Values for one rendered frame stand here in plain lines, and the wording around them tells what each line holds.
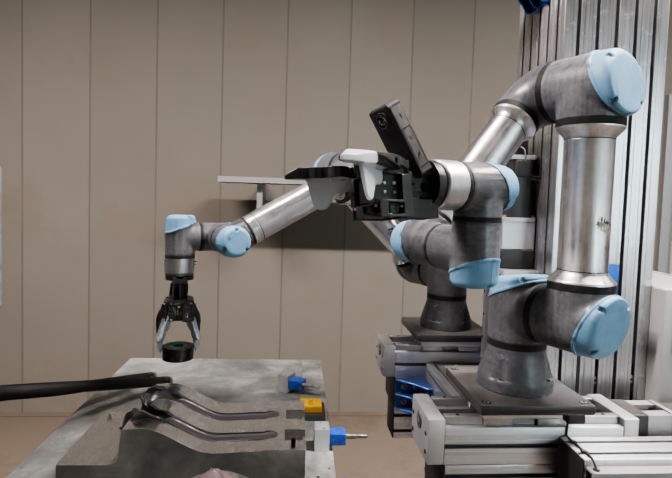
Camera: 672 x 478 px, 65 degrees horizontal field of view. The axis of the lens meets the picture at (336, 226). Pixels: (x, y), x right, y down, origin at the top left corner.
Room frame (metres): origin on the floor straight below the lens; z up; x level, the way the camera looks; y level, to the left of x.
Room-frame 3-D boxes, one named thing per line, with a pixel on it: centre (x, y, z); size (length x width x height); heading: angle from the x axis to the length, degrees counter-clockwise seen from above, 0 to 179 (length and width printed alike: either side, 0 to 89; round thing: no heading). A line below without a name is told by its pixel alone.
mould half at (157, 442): (1.17, 0.31, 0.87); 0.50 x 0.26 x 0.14; 94
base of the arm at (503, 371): (1.07, -0.38, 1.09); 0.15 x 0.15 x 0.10
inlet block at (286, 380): (1.61, 0.10, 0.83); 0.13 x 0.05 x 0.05; 67
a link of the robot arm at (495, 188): (0.82, -0.22, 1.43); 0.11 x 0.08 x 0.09; 121
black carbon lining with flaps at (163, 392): (1.16, 0.29, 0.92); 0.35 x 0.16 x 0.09; 94
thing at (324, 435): (1.26, -0.03, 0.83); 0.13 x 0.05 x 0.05; 94
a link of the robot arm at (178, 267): (1.35, 0.40, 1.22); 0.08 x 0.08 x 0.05
